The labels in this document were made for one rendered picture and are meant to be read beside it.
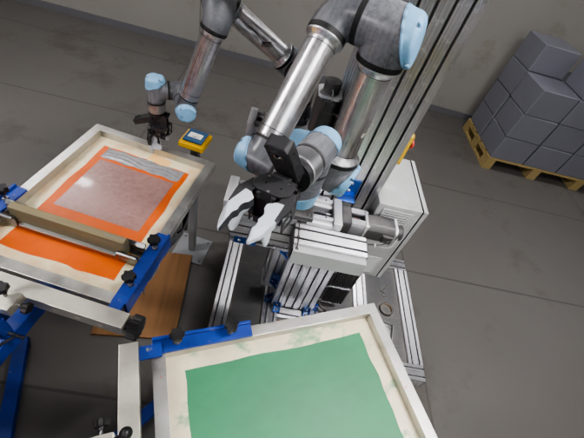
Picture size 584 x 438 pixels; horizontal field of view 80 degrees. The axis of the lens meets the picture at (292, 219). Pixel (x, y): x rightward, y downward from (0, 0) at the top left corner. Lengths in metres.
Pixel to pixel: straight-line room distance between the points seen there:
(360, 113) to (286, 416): 0.88
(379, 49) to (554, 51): 4.00
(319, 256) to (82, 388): 1.49
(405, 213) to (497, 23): 4.00
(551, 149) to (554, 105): 0.57
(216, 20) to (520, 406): 2.77
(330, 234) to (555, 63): 3.95
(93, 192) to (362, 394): 1.26
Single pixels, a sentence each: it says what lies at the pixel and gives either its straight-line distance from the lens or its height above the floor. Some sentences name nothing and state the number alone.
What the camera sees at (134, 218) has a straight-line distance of 1.50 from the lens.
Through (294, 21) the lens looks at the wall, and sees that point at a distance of 4.82.
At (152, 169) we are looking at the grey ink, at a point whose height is 0.96.
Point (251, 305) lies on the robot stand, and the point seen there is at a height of 0.21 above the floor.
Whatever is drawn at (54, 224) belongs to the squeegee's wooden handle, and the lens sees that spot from 1.42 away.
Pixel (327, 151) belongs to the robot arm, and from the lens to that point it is 0.71.
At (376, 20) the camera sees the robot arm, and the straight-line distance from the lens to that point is 0.86.
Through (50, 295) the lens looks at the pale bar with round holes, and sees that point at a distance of 1.26.
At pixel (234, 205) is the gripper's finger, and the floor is 1.68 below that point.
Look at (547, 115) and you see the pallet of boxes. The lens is 4.63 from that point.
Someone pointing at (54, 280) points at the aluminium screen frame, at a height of 0.99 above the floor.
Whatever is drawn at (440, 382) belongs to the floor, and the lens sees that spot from 2.64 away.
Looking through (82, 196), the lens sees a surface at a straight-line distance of 1.61.
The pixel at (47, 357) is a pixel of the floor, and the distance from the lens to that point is 2.34.
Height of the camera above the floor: 2.08
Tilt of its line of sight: 46 degrees down
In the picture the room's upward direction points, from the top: 19 degrees clockwise
